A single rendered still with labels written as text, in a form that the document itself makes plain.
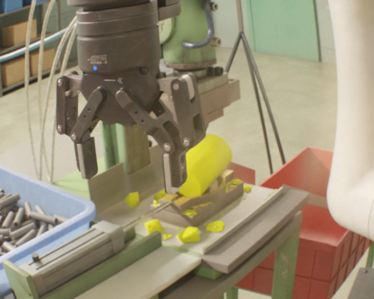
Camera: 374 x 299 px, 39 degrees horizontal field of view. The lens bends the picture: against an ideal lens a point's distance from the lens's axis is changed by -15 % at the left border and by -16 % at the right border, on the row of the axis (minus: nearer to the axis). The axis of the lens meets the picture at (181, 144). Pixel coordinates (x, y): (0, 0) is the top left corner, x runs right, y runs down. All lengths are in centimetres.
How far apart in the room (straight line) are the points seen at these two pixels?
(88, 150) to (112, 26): 15
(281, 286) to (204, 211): 31
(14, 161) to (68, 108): 104
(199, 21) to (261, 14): 617
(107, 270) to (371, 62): 52
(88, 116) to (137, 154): 63
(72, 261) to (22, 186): 40
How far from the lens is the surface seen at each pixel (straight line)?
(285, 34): 702
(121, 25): 48
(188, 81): 49
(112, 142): 118
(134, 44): 49
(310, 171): 208
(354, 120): 82
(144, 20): 49
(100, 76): 53
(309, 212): 206
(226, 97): 105
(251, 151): 409
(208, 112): 101
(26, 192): 121
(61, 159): 155
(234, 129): 452
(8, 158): 162
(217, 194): 108
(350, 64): 80
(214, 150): 108
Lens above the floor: 150
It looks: 21 degrees down
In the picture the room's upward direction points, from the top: 4 degrees counter-clockwise
